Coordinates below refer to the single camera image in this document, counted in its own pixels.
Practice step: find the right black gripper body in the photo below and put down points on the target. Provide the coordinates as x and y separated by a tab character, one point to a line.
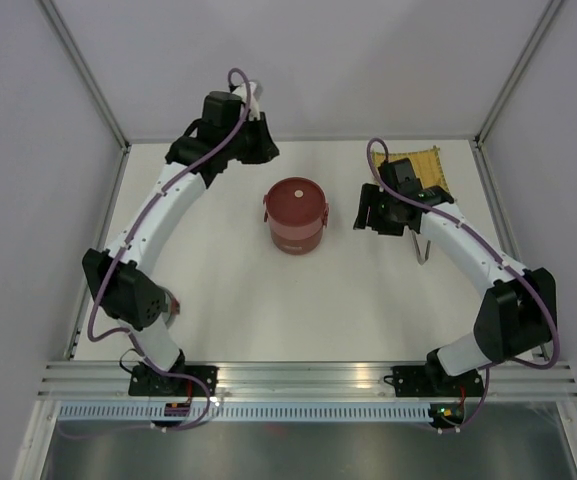
384	220

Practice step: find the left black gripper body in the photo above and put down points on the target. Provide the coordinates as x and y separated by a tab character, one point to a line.
247	146

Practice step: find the red lid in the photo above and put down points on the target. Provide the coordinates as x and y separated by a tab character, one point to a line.
295	202

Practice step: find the red steel bowl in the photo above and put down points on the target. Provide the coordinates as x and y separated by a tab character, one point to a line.
296	232
297	246

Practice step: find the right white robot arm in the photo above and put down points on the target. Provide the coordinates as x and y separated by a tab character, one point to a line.
518	305

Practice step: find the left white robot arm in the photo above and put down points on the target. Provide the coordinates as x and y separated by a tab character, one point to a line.
231	127

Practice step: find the yellow bamboo mat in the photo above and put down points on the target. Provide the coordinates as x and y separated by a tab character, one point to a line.
425	163

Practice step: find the grey transparent lid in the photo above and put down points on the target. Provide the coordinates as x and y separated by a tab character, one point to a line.
172	308

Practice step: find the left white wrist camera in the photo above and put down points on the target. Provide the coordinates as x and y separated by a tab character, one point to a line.
252	98

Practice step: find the left aluminium frame post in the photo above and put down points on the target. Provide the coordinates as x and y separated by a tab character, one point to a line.
66	39

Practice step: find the aluminium frame post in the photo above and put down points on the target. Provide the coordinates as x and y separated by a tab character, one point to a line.
520	67
66	39

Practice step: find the right aluminium frame post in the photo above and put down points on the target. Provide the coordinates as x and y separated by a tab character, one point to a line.
520	67

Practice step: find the white slotted cable duct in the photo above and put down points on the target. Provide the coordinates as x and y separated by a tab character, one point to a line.
278	412

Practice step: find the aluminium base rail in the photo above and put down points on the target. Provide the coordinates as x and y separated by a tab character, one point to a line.
308	381

